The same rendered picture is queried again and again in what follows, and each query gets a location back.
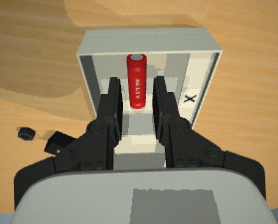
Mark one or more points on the red battery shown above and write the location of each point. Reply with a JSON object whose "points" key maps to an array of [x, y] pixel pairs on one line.
{"points": [[136, 67]]}

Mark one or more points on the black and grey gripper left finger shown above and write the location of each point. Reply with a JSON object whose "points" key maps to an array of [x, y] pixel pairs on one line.
{"points": [[93, 150]]}

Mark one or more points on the dark grey hex nut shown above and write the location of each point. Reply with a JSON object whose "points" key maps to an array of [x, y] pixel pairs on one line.
{"points": [[26, 134]]}

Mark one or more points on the black 9v battery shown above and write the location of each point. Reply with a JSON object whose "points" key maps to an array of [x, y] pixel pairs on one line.
{"points": [[57, 142]]}

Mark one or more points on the white open-top bin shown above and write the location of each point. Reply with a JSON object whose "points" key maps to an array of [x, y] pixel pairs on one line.
{"points": [[186, 57]]}

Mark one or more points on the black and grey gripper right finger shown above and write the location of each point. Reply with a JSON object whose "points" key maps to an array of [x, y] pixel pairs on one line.
{"points": [[184, 146]]}

